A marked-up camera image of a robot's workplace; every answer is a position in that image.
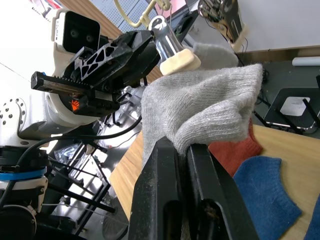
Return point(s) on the cream plastic clip hanger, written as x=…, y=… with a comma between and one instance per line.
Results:
x=145, y=17

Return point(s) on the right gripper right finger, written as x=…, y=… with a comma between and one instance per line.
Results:
x=215, y=200

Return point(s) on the black metal frame rack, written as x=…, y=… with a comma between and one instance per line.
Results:
x=107, y=208

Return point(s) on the perforated metal panel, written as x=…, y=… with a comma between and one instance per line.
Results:
x=112, y=10

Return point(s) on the metal clip with cream pads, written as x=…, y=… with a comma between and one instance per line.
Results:
x=235, y=22
x=180, y=62

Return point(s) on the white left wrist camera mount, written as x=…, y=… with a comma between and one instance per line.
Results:
x=58, y=25

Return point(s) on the grey ankle sock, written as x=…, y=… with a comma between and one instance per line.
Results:
x=200, y=100

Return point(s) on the blue ankle sock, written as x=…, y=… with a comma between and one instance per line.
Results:
x=262, y=195
x=313, y=225

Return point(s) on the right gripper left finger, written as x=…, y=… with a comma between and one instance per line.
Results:
x=155, y=190

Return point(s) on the red ankle sock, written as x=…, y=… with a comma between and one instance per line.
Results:
x=232, y=152

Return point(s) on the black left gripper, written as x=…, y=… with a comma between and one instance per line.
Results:
x=100, y=102

